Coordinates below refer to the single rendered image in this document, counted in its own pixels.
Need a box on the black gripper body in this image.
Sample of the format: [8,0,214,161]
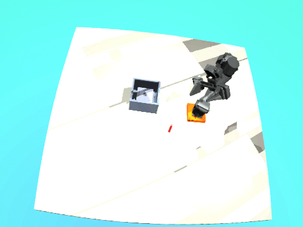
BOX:
[192,74,231,100]

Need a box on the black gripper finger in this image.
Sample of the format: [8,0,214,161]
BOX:
[189,79,201,96]
[206,86,225,102]

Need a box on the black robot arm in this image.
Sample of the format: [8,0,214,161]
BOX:
[192,52,240,119]

